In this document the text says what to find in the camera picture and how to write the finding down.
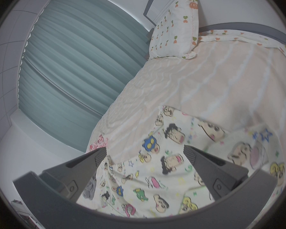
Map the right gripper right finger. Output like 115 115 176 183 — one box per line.
183 145 249 202

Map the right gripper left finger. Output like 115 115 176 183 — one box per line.
39 148 108 203

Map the white printed pyjama top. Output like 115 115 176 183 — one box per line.
76 105 286 220

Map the grey knitted garment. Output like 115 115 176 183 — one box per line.
82 173 98 198

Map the pink garment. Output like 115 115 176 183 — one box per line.
89 134 109 152

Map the blue-green curtain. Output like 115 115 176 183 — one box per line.
23 0 155 115
17 56 103 153

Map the bed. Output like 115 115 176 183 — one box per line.
86 0 286 221

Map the white printed pillow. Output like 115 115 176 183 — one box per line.
149 0 200 59

